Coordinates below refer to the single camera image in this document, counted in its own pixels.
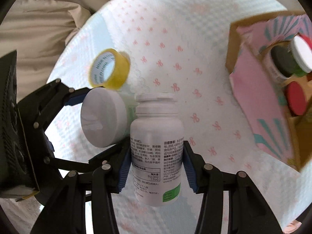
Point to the white medicine bottle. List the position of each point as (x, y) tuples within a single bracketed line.
[(157, 149)]

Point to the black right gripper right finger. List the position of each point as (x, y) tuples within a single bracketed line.
[(248, 210)]

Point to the pink cardboard box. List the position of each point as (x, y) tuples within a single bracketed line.
[(260, 93)]

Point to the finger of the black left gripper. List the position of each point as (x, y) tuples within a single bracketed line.
[(43, 154), (42, 105)]

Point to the beige curtain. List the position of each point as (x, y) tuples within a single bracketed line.
[(40, 30)]

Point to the red lidded jar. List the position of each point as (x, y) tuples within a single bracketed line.
[(297, 94)]

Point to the yellow tape roll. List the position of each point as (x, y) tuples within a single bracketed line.
[(110, 69)]

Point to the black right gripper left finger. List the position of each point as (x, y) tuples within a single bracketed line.
[(104, 175)]

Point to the red rectangular box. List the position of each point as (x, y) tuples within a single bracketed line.
[(307, 39)]

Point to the black lidded round jar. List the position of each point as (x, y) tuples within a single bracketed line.
[(279, 63)]

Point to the white lid green jar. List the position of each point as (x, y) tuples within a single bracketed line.
[(301, 52)]

